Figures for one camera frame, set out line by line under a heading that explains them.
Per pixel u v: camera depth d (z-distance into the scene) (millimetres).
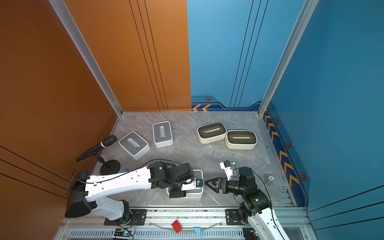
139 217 731
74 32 773
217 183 636
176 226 698
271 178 803
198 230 682
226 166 695
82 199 391
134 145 973
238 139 1043
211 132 1016
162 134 1042
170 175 532
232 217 725
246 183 592
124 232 708
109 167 895
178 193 616
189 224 725
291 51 843
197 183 610
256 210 534
